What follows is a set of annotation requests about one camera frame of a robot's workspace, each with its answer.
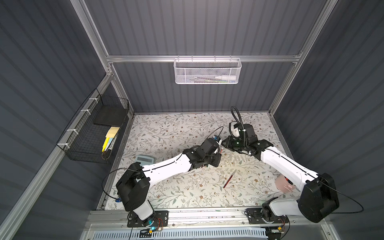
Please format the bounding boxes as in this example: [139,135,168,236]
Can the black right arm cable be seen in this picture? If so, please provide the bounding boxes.
[229,106,245,133]

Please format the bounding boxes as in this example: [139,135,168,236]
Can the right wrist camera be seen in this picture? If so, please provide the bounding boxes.
[229,122,240,139]

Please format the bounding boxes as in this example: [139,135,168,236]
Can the pink round object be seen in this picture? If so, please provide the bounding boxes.
[275,175,296,193]

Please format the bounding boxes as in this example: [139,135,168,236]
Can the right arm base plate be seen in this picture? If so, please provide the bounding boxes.
[244,207,289,226]

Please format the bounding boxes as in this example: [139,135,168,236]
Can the white wire mesh basket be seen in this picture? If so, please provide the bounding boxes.
[173,57,242,85]

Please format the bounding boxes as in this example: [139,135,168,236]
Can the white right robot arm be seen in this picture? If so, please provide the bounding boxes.
[222,122,340,223]

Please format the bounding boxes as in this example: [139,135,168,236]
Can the dark red carving knife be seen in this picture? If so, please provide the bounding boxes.
[223,170,237,189]

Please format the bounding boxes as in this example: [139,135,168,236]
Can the white ventilated front panel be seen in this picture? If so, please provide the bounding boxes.
[91,227,268,240]

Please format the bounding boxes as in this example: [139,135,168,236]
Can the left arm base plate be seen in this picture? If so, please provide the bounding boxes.
[127,211,169,228]

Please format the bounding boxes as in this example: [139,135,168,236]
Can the yellow sticky note pad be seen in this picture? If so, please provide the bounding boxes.
[102,127,120,153]

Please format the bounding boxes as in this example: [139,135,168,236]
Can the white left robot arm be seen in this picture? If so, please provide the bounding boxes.
[116,136,222,225]

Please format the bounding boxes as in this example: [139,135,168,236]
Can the black notebook in basket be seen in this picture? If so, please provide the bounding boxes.
[93,106,127,127]

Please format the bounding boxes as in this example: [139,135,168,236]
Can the white tube in basket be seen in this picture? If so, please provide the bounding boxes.
[215,75,238,83]

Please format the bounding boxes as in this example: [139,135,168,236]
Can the black wire wall basket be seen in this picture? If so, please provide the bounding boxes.
[57,89,130,164]

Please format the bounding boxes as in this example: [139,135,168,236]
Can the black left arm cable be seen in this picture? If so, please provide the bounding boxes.
[101,167,136,200]

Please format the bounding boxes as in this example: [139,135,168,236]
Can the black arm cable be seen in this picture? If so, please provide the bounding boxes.
[101,167,136,200]
[229,106,245,133]

